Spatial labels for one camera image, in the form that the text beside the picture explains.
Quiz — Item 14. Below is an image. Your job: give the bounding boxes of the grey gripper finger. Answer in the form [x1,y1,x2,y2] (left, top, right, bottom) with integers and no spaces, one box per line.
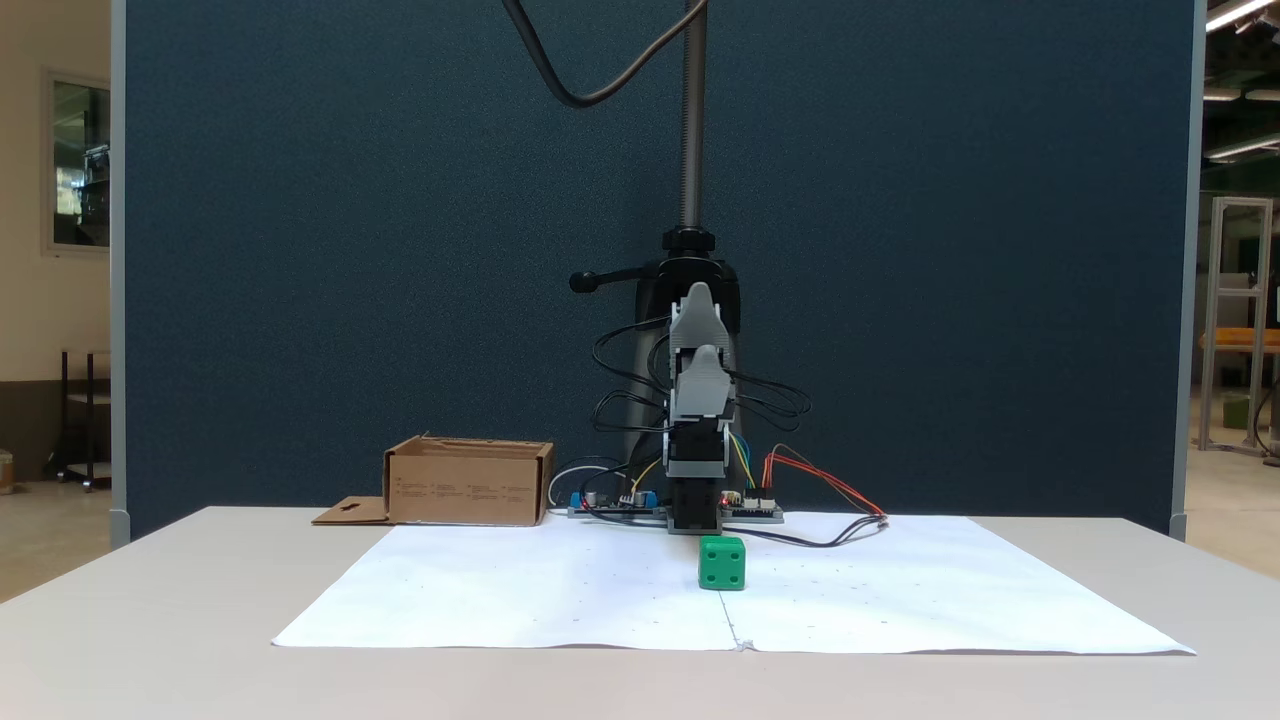
[669,283,729,354]
[666,345,740,420]

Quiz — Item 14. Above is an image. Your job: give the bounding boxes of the green die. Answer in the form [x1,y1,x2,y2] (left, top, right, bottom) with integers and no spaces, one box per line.
[698,535,748,592]

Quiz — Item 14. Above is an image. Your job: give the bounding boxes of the circuit board with white connectors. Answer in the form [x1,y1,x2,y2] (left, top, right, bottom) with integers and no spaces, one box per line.
[722,490,786,524]

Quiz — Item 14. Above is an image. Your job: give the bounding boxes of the circuit board with blue terminals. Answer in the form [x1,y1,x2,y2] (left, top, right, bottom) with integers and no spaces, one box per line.
[568,488,668,521]

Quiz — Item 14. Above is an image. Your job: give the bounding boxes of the brown cardboard box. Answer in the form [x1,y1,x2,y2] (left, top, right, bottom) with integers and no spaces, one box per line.
[312,433,556,528]

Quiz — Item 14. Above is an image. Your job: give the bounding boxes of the white paper sheet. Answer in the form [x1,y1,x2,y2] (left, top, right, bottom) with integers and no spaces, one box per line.
[700,512,1197,656]
[272,522,746,651]

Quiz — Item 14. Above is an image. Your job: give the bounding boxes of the dark blue partition panel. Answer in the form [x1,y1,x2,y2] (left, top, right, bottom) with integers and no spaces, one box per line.
[110,0,1206,546]

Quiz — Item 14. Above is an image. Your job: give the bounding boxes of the orange table top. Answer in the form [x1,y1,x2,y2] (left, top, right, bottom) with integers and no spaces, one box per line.
[1200,328,1280,354]

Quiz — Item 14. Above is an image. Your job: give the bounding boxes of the black shelf cart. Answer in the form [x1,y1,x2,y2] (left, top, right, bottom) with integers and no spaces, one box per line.
[58,348,113,491]

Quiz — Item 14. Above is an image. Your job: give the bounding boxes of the ceiling light strip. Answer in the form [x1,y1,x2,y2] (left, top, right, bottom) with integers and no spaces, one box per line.
[1205,0,1280,32]

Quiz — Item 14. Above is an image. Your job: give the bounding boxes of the orange and red wires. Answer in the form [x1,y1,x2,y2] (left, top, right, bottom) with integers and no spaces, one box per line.
[762,445,889,521]

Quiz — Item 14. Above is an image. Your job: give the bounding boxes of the black servo wire loops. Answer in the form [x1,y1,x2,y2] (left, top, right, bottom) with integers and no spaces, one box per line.
[728,368,813,433]
[590,315,673,437]

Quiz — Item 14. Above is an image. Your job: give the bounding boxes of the white cable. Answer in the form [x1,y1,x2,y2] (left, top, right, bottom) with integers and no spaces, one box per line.
[547,462,626,509]

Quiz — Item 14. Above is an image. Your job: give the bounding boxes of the thin black wire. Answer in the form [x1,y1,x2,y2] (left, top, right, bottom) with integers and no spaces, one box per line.
[725,515,889,549]

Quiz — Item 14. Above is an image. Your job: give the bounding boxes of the black camera tripod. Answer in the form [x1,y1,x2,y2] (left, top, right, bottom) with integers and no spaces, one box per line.
[568,0,747,501]

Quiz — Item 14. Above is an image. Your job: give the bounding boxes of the thick black hanging cable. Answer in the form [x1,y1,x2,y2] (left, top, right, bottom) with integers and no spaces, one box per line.
[500,0,709,109]

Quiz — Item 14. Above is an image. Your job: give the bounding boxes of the aluminium profile frame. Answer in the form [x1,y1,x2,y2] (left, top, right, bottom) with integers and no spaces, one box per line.
[1198,196,1277,457]

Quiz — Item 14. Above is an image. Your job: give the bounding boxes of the framed wall window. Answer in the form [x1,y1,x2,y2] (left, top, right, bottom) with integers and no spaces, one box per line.
[42,68,112,257]

